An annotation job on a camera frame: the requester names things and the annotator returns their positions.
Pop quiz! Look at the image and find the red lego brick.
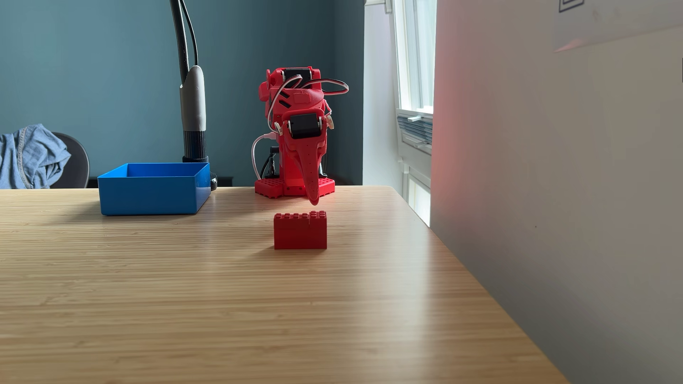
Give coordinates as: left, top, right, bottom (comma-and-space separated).
274, 210, 328, 250

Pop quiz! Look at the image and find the blue plastic bin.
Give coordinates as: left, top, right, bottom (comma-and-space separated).
97, 162, 212, 216

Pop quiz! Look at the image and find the black table clamp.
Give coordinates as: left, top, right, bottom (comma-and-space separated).
260, 146, 281, 180

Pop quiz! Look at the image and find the grey folded window blind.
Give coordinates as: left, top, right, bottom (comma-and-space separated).
396, 112, 434, 150

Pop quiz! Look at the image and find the black grey gooseneck stand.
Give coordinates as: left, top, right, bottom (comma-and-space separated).
170, 0, 218, 192

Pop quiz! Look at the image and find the black office chair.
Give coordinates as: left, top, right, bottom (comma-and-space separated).
49, 132, 90, 189

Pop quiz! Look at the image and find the blue denim garment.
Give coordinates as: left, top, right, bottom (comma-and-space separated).
0, 124, 72, 190

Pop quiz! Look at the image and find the black white servo cable loop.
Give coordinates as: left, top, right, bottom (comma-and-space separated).
266, 75, 350, 135

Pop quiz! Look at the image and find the white power cable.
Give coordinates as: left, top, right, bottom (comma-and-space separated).
251, 132, 278, 181

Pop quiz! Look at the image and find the white window frame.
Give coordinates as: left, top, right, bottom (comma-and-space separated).
365, 0, 437, 227

